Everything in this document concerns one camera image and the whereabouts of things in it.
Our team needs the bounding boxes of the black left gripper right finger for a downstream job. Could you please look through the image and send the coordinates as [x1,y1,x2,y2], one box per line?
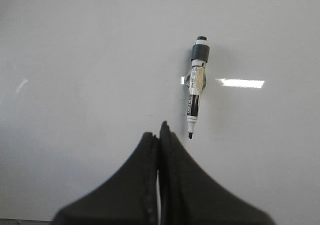
[158,121,275,225]

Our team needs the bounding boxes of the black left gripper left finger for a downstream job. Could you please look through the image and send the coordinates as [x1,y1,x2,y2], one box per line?
[51,132,159,225]

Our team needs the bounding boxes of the black white whiteboard marker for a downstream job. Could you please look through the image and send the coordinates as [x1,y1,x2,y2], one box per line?
[181,36,210,139]

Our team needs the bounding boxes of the large white whiteboard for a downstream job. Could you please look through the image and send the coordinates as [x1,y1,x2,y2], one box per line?
[0,0,320,225]

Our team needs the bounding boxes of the aluminium whiteboard frame rail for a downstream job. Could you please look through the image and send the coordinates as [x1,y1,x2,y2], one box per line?
[0,218,51,225]

